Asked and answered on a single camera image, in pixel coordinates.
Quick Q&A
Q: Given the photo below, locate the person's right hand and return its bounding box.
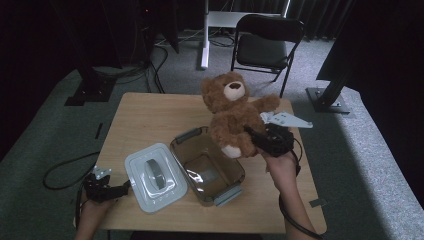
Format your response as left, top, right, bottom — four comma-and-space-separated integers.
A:
259, 146, 300, 196

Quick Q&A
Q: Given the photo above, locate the black stand with metal base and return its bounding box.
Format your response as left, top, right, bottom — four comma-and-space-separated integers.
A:
305, 64, 354, 115

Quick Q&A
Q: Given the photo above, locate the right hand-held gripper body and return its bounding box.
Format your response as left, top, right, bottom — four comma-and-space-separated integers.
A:
259, 111, 314, 158

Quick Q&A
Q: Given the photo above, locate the bundle of black floor cables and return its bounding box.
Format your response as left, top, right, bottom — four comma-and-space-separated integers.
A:
99, 41, 169, 94

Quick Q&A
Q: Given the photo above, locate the black stand with dark base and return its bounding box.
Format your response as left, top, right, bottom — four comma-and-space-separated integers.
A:
49, 0, 118, 107

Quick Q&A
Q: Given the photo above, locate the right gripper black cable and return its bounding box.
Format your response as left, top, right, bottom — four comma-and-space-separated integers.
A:
278, 137, 325, 240

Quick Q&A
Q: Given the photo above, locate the person's left hand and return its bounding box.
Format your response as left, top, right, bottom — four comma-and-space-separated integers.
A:
79, 197, 118, 224

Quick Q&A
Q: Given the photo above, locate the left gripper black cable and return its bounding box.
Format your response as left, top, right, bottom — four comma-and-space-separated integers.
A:
74, 186, 88, 231

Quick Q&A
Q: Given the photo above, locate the translucent brown storage box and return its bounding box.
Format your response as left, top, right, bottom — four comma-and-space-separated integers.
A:
169, 125, 247, 208

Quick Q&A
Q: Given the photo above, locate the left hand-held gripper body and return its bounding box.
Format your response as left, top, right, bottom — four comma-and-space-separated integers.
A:
82, 165, 114, 204

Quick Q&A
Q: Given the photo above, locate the pale blue box lid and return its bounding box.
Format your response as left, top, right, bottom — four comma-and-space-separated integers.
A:
124, 142, 190, 214

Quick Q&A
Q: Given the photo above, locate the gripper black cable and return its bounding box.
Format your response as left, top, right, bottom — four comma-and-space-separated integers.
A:
278, 137, 325, 240
74, 186, 88, 231

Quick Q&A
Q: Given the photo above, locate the black floor cable loop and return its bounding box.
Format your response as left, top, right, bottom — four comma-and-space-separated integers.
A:
42, 151, 101, 191

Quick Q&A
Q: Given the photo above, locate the brown teddy bear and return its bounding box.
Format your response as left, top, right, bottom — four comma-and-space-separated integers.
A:
200, 71, 281, 160

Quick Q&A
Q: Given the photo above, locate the black folding chair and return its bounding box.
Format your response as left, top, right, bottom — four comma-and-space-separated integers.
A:
227, 13, 306, 99

